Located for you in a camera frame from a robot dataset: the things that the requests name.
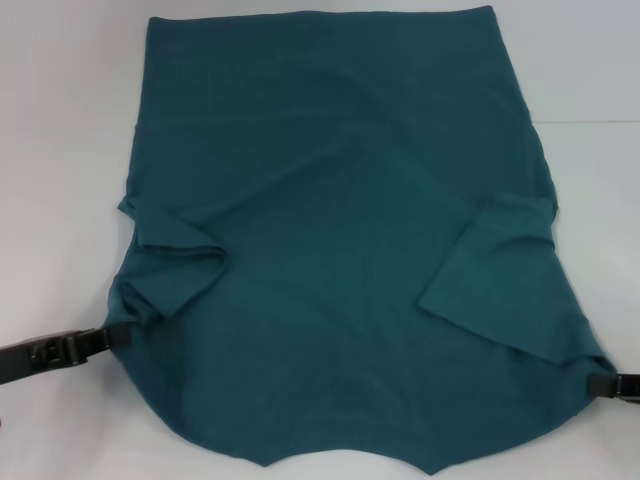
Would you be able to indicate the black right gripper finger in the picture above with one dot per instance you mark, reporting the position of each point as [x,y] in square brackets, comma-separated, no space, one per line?
[602,386]

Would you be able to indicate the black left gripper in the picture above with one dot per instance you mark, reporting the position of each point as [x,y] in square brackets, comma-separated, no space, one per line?
[15,362]

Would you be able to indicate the teal blue t-shirt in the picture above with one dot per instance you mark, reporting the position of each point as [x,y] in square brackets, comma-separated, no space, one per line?
[325,225]

